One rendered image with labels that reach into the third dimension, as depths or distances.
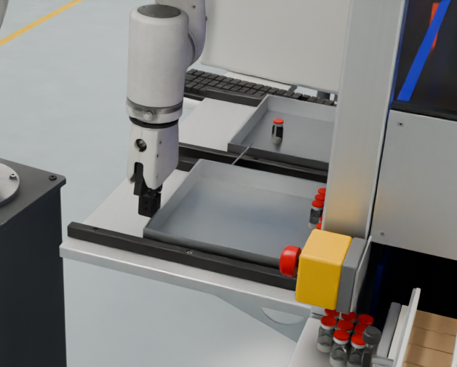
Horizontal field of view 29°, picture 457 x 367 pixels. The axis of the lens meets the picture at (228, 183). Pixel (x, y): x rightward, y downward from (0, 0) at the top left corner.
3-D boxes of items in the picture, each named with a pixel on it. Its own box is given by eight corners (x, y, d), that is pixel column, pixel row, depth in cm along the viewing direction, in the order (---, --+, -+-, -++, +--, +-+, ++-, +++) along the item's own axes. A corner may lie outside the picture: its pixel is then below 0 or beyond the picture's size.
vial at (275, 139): (283, 140, 171) (285, 120, 169) (280, 145, 170) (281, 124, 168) (272, 138, 172) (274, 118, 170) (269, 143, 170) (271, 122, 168)
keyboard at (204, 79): (339, 109, 207) (340, 100, 206) (319, 130, 195) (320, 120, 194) (189, 74, 221) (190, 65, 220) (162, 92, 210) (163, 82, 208)
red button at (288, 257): (311, 270, 115) (314, 244, 113) (303, 286, 111) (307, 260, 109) (283, 263, 116) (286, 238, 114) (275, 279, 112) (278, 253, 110)
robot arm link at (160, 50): (144, 79, 135) (116, 99, 127) (148, -5, 129) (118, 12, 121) (194, 90, 133) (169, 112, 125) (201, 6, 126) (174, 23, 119)
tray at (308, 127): (427, 140, 176) (430, 124, 175) (408, 196, 154) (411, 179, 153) (265, 109, 185) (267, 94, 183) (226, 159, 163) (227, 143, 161)
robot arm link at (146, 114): (169, 113, 125) (168, 132, 126) (191, 92, 132) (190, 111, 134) (116, 101, 127) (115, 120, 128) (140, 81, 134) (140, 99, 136)
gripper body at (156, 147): (164, 127, 125) (160, 195, 131) (190, 103, 134) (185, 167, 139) (116, 116, 127) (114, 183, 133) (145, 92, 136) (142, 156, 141)
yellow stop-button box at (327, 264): (360, 285, 115) (367, 239, 112) (348, 315, 109) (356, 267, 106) (304, 272, 117) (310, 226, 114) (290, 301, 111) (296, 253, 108)
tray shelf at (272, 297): (428, 138, 181) (430, 130, 181) (365, 332, 122) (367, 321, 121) (211, 97, 194) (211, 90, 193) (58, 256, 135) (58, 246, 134)
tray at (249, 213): (387, 214, 148) (391, 196, 147) (360, 297, 126) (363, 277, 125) (199, 175, 157) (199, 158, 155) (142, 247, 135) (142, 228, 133)
